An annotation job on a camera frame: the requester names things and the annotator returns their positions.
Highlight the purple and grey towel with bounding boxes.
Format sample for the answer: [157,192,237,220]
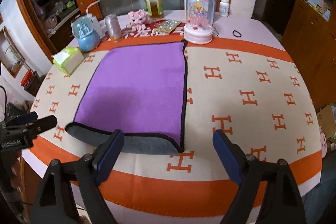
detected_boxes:
[66,41,188,155]

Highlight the red bucket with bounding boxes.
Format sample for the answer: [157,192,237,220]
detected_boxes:
[21,70,36,89]

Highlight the green tissue pack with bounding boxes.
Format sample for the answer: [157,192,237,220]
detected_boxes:
[52,47,84,76]

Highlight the pink plastic device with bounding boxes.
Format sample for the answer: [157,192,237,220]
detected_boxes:
[320,132,327,158]

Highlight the cardboard box on floor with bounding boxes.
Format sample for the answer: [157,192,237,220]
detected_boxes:
[317,104,336,143]

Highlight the blue castle snow globe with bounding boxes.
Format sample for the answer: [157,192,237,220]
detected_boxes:
[71,16,101,52]

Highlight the orange beige H-pattern blanket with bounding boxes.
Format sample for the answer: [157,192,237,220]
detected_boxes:
[23,38,322,223]

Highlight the silver drink can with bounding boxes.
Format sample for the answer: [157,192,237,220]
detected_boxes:
[104,14,122,41]

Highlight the red mat with white letters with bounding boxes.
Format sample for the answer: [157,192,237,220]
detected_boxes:
[100,19,189,42]

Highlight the pink block toy animal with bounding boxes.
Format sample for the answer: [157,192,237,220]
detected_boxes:
[127,9,150,32]

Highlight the pill blister pack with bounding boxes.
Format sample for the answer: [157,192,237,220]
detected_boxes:
[154,19,181,34]

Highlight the wooden cabinet right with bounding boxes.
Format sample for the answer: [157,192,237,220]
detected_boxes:
[281,0,336,111]

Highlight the glass bottle with yellow drink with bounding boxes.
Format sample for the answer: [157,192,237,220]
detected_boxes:
[145,0,164,18]

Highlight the glass dome with pink base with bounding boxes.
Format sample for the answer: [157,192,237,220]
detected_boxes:
[183,0,215,45]

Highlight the white pill bottle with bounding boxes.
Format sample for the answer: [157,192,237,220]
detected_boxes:
[219,0,230,18]

